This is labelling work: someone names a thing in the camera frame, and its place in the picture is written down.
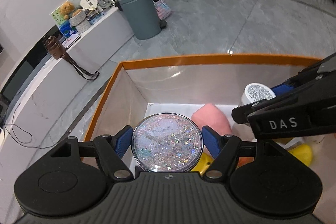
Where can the brown teddy bear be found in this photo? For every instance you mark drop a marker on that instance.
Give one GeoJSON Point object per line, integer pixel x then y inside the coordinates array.
{"type": "Point", "coordinates": [67, 8]}

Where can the blue flower-print box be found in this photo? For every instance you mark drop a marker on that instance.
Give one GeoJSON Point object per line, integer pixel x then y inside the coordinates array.
{"type": "Point", "coordinates": [65, 29]}

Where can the grey woven basket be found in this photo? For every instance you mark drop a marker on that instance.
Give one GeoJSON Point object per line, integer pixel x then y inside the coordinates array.
{"type": "Point", "coordinates": [84, 27]}
{"type": "Point", "coordinates": [77, 20]}

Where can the pink bottle orange cap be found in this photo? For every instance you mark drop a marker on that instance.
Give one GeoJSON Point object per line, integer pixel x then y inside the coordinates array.
{"type": "Point", "coordinates": [212, 119]}

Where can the yellow tape measure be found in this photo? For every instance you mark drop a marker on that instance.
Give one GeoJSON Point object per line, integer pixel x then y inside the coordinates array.
{"type": "Point", "coordinates": [204, 163]}

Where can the grey trash bin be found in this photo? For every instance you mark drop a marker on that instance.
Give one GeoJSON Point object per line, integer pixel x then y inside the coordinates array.
{"type": "Point", "coordinates": [139, 14]}

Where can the white jar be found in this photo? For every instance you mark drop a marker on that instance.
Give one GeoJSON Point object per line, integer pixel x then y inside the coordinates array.
{"type": "Point", "coordinates": [256, 94]}

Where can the pastel woven bag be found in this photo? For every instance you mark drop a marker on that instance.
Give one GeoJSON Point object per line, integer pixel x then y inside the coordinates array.
{"type": "Point", "coordinates": [164, 8]}

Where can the glitter round compact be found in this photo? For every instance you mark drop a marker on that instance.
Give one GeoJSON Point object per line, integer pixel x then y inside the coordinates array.
{"type": "Point", "coordinates": [168, 140]}

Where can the green printed poster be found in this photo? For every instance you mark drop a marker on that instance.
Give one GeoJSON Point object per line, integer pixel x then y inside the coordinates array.
{"type": "Point", "coordinates": [55, 16]}

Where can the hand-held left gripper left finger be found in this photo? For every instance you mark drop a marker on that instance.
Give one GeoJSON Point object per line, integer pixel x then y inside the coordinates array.
{"type": "Point", "coordinates": [123, 141]}

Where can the blue white flat box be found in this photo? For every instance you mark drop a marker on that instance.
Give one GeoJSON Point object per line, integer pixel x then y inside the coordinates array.
{"type": "Point", "coordinates": [97, 18]}

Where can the round paper fan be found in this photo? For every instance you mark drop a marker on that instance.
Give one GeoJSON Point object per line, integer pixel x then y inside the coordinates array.
{"type": "Point", "coordinates": [88, 2]}

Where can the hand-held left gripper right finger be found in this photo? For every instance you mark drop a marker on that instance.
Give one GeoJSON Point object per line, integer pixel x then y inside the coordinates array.
{"type": "Point", "coordinates": [210, 141]}

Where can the orange storage box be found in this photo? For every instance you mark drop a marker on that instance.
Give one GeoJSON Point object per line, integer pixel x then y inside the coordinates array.
{"type": "Point", "coordinates": [118, 98]}

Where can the brown camera bag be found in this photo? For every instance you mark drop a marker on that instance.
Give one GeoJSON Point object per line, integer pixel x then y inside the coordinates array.
{"type": "Point", "coordinates": [53, 47]}

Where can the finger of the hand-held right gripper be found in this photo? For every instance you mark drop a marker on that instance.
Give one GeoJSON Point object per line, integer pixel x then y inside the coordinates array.
{"type": "Point", "coordinates": [283, 89]}
{"type": "Point", "coordinates": [240, 115]}

